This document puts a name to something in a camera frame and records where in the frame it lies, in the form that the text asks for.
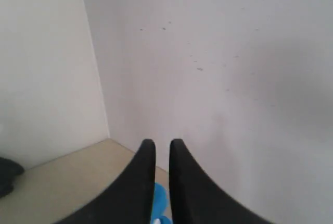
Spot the blue pump dispenser bottle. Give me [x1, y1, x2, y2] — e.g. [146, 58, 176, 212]
[150, 183, 172, 224]

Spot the dark object at left edge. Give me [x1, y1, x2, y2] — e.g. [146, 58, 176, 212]
[0, 157, 25, 198]

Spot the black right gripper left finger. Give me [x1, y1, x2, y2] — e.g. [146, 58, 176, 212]
[58, 139, 156, 224]

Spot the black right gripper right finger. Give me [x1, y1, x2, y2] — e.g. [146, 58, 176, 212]
[169, 139, 270, 223]

